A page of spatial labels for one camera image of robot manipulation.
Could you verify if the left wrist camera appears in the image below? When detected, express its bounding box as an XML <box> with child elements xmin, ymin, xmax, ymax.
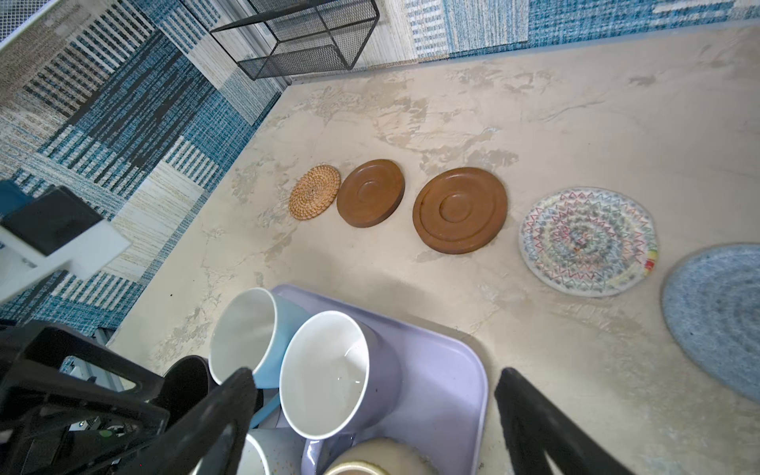
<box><xmin>1</xmin><ymin>180</ymin><xmax>131</xmax><ymax>303</ymax></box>

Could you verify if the black mug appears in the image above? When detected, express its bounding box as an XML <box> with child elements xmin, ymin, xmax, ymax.
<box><xmin>152</xmin><ymin>355</ymin><xmax>218</xmax><ymax>431</ymax></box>

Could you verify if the black wire mesh shelf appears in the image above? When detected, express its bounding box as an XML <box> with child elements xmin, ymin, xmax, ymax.
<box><xmin>210</xmin><ymin>1</ymin><xmax>380</xmax><ymax>80</ymax></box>

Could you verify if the small brown wooden coaster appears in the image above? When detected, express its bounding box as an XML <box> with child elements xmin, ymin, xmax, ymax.
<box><xmin>336</xmin><ymin>160</ymin><xmax>406</xmax><ymax>228</ymax></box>

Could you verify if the large brown wooden coaster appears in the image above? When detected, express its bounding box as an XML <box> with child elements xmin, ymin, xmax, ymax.
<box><xmin>413</xmin><ymin>167</ymin><xmax>509</xmax><ymax>255</ymax></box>

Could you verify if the white wire mesh basket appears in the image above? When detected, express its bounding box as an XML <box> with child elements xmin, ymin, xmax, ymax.
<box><xmin>1</xmin><ymin>0</ymin><xmax>57</xmax><ymax>45</ymax></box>

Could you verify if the beige mug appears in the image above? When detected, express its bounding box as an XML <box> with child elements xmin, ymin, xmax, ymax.
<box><xmin>325</xmin><ymin>437</ymin><xmax>439</xmax><ymax>475</ymax></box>

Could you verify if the blue grey woven coaster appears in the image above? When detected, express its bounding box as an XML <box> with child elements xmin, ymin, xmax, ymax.
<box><xmin>660</xmin><ymin>243</ymin><xmax>759</xmax><ymax>402</ymax></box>

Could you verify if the lavender mug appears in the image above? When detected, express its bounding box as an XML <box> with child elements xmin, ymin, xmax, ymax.
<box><xmin>279</xmin><ymin>311</ymin><xmax>403</xmax><ymax>441</ymax></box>

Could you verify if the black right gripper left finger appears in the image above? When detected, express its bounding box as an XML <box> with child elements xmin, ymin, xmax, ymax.
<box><xmin>108</xmin><ymin>367</ymin><xmax>258</xmax><ymax>474</ymax></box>

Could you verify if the white mug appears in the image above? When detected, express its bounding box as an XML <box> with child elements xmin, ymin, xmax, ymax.
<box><xmin>237</xmin><ymin>427</ymin><xmax>306</xmax><ymax>475</ymax></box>

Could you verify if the lavender plastic tray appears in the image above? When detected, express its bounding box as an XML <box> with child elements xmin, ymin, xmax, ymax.
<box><xmin>272</xmin><ymin>284</ymin><xmax>489</xmax><ymax>474</ymax></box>

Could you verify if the white multicolour woven coaster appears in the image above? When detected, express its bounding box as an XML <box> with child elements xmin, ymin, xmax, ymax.
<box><xmin>519</xmin><ymin>187</ymin><xmax>658</xmax><ymax>298</ymax></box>

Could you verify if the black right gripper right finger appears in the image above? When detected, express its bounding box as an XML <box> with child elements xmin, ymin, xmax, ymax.
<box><xmin>494</xmin><ymin>367</ymin><xmax>631</xmax><ymax>474</ymax></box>

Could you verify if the light blue mug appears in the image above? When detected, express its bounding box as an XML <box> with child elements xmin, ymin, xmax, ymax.
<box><xmin>208</xmin><ymin>288</ymin><xmax>312</xmax><ymax>390</ymax></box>

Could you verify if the woven rattan coaster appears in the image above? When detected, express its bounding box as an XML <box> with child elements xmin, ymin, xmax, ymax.
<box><xmin>289</xmin><ymin>164</ymin><xmax>342</xmax><ymax>221</ymax></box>

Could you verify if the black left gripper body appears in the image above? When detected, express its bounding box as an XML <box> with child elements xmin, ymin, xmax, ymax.
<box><xmin>1</xmin><ymin>321</ymin><xmax>169</xmax><ymax>474</ymax></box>

